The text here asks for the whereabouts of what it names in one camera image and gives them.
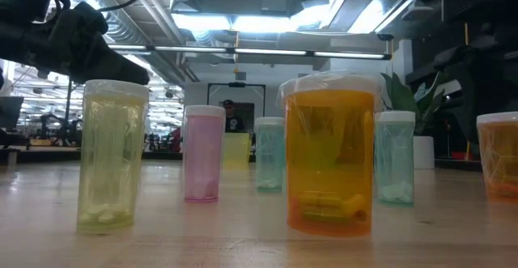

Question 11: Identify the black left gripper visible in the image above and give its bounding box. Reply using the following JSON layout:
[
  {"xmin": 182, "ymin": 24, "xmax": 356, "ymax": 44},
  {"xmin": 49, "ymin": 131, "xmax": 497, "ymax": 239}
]
[{"xmin": 0, "ymin": 1, "xmax": 151, "ymax": 86}]

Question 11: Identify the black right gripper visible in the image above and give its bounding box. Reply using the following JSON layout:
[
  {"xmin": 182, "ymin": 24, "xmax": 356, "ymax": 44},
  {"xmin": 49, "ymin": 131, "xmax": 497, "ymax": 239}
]
[{"xmin": 444, "ymin": 45, "xmax": 518, "ymax": 113}]

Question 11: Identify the orange pill bottle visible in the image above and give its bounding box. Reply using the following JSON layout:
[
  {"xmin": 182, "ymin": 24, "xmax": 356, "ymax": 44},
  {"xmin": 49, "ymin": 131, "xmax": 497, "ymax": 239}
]
[
  {"xmin": 278, "ymin": 71, "xmax": 384, "ymax": 237},
  {"xmin": 476, "ymin": 111, "xmax": 518, "ymax": 202}
]

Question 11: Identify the white ball bottom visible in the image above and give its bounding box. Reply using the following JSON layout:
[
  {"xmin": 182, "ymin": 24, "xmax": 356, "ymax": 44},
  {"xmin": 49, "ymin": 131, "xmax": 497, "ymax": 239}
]
[{"xmin": 76, "ymin": 79, "xmax": 150, "ymax": 235}]

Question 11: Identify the white ball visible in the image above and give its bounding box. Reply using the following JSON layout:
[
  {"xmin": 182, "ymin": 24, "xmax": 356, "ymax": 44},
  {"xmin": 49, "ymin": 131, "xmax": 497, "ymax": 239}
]
[
  {"xmin": 182, "ymin": 104, "xmax": 227, "ymax": 203},
  {"xmin": 76, "ymin": 79, "xmax": 150, "ymax": 235}
]

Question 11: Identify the teal pill bottle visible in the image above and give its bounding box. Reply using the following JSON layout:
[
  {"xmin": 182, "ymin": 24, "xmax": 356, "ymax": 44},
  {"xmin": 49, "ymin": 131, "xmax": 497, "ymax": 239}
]
[
  {"xmin": 374, "ymin": 110, "xmax": 417, "ymax": 207},
  {"xmin": 254, "ymin": 117, "xmax": 286, "ymax": 193}
]

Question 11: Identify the yellow translucent plastic bin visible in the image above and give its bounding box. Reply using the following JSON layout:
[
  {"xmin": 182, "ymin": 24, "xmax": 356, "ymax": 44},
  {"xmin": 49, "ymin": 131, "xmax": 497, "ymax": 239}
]
[{"xmin": 222, "ymin": 132, "xmax": 253, "ymax": 171}]

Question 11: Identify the red chair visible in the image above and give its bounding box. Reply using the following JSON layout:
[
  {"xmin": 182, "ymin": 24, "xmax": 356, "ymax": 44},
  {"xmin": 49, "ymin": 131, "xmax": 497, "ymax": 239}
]
[{"xmin": 168, "ymin": 126, "xmax": 183, "ymax": 153}]

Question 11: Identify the green plant in white pot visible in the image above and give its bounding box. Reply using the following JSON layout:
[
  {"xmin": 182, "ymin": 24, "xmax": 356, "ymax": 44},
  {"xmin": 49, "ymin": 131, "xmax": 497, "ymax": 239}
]
[{"xmin": 380, "ymin": 71, "xmax": 450, "ymax": 170}]

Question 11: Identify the dark monitor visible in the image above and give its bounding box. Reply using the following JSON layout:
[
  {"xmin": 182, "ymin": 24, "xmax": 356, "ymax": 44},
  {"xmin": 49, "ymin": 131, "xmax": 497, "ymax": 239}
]
[{"xmin": 0, "ymin": 96, "xmax": 24, "ymax": 131}]

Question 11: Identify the person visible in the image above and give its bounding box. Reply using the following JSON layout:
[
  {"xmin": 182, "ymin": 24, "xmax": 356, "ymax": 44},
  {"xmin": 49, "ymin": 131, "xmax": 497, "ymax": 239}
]
[{"xmin": 223, "ymin": 99, "xmax": 246, "ymax": 134}]

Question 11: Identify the long ceiling light bar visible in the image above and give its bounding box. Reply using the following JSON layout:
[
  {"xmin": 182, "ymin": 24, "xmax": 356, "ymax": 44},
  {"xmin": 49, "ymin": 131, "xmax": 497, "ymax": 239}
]
[{"xmin": 108, "ymin": 44, "xmax": 393, "ymax": 62}]

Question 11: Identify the black rectangular gantry frame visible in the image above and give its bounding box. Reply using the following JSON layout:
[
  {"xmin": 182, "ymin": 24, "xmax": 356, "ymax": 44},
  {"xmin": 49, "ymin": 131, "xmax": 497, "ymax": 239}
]
[{"xmin": 206, "ymin": 82, "xmax": 267, "ymax": 107}]

